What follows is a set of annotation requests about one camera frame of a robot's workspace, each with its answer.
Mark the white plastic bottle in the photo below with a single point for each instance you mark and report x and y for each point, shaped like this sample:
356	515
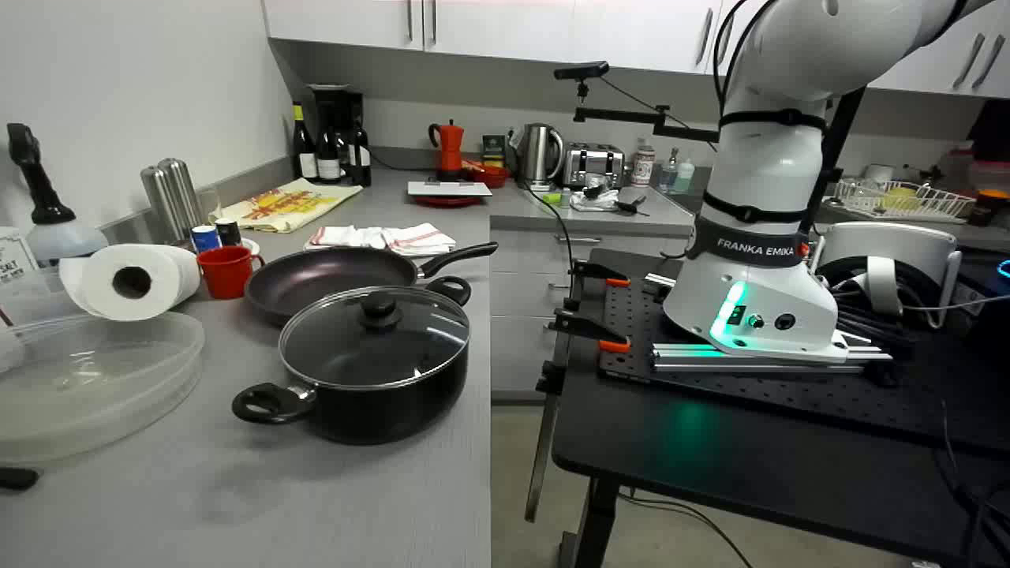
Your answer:
643	165

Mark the red mug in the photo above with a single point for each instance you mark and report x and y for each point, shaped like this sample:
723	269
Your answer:
225	275

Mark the glass lid with black knob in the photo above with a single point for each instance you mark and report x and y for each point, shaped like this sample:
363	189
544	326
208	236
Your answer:
343	349

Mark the steel toaster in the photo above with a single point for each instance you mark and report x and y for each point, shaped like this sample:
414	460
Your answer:
595	165

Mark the white spray bottle black trigger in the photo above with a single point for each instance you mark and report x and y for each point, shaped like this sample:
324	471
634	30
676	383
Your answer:
65	241

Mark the white dish rack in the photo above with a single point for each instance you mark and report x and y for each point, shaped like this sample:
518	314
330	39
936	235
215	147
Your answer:
903	196

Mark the white wall cabinets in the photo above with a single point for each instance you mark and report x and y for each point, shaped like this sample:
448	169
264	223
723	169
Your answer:
525	25

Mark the clear greenish bottle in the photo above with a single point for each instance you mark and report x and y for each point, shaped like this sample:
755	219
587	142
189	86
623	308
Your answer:
680	175

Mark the white labelled container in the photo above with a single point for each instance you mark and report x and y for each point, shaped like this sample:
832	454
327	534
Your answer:
17	269

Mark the black orange clamp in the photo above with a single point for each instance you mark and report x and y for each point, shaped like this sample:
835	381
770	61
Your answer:
600	271
586	326

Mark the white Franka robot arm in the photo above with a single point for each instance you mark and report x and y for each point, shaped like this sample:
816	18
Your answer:
769	159

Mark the red moka pot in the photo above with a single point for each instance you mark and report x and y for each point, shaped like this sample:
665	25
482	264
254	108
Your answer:
448	147

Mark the yellow printed packet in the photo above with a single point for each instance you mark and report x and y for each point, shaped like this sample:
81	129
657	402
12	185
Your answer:
285	204

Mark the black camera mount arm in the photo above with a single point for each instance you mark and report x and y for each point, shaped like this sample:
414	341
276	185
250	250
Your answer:
634	115

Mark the red bowl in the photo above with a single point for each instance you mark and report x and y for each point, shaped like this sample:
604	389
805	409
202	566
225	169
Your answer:
495	175

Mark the green small box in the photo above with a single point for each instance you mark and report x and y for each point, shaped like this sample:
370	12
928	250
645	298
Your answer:
495	147

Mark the dark frying pan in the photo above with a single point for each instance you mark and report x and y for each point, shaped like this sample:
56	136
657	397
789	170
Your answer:
318	280

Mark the steel canister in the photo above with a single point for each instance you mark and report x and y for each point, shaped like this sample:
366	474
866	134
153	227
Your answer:
157	205
185	192

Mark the steel electric kettle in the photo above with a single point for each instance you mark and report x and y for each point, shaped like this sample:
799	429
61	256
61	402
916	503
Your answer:
539	154

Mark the black work table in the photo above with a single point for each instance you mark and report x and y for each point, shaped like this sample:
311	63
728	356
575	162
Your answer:
758	453

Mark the white VR headset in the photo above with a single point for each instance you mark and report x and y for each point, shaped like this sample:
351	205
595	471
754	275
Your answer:
887	248

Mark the black capped small jar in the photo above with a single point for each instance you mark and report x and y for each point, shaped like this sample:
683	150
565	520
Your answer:
228	230

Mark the black coffee machine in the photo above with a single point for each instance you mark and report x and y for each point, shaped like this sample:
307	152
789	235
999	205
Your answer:
337	104

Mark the dark wine bottle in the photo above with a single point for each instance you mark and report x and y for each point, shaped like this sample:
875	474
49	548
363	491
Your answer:
330	159
305	147
360	159

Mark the blue capped small jar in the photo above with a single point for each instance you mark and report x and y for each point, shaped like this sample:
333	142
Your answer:
202	236

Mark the aluminium rail profiles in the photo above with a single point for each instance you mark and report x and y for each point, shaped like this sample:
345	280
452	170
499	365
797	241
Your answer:
758	356

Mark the white paper towel roll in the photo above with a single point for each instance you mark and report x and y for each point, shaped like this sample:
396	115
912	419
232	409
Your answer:
158	275

